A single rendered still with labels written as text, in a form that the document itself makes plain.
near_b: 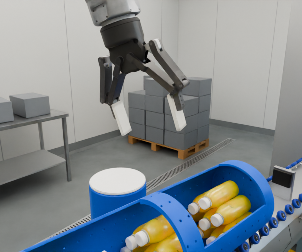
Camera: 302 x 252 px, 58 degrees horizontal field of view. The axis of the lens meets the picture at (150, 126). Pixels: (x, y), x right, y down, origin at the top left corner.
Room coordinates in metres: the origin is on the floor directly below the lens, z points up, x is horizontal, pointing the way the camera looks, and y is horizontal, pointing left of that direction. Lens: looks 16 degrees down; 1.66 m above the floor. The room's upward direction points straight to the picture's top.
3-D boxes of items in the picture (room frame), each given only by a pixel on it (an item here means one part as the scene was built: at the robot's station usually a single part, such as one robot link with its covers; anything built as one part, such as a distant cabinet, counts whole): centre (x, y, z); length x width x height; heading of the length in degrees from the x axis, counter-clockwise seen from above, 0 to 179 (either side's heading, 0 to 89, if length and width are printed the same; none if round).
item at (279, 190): (1.25, -0.66, 1.00); 0.10 x 0.04 x 0.15; 40
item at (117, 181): (1.23, 0.16, 1.03); 0.28 x 0.28 x 0.01
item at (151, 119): (4.61, -0.31, 0.59); 1.20 x 0.80 x 1.19; 50
